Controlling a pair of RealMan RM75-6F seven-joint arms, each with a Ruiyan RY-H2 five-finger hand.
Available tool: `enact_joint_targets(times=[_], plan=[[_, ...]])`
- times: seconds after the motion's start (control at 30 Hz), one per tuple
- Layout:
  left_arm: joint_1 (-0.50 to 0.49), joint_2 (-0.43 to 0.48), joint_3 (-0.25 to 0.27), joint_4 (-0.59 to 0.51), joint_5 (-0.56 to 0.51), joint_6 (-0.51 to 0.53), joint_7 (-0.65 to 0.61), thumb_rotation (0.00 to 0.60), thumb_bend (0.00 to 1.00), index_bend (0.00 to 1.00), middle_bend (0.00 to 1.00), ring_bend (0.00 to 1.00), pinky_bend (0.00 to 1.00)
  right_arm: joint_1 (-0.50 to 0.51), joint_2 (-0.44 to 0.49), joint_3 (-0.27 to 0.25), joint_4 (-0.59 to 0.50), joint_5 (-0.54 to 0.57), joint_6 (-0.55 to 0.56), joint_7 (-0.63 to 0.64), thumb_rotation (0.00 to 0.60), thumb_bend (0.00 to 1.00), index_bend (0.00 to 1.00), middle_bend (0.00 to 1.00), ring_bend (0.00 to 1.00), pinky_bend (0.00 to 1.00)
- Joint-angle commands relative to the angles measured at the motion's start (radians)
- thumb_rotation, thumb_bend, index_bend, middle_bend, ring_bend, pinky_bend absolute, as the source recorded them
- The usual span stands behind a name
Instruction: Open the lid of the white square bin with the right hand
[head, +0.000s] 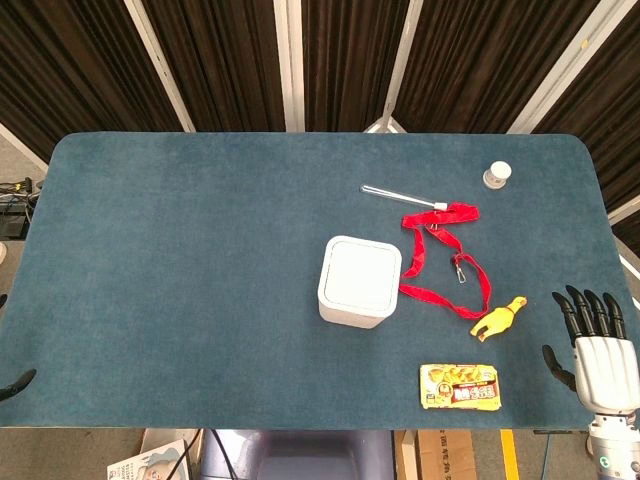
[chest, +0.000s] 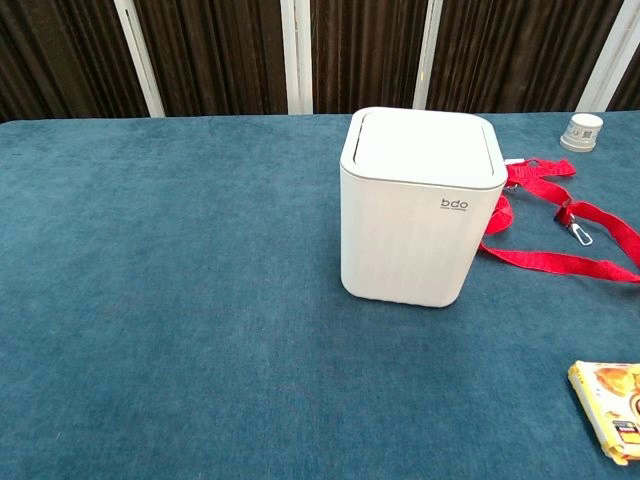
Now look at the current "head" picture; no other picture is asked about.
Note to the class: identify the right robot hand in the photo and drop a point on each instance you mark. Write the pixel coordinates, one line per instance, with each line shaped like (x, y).
(602, 370)

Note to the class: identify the white square container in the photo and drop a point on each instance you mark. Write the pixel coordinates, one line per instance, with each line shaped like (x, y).
(359, 283)

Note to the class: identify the robot base body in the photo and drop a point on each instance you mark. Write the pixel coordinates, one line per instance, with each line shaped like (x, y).
(300, 455)

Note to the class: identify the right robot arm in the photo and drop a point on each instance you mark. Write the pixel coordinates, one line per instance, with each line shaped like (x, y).
(612, 442)

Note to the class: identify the yellow rubber chicken toy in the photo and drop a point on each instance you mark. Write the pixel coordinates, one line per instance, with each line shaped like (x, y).
(497, 318)

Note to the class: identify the yellow floor tape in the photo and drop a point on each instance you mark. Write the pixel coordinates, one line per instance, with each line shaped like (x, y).
(509, 454)

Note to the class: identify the yellow snack packet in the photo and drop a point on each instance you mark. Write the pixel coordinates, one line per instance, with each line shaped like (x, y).
(460, 387)

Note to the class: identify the cardboard box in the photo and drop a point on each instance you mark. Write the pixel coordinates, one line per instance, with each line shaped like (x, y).
(440, 455)

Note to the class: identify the small white bottle cap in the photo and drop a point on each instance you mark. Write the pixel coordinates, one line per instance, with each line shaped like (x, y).
(497, 174)

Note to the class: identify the clear test tube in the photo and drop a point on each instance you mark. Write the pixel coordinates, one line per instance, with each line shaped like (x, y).
(395, 196)

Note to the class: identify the blue table mat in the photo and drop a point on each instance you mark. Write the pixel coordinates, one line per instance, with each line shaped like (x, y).
(200, 280)

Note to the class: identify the printed book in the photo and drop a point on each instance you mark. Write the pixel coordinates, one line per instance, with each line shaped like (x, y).
(150, 462)

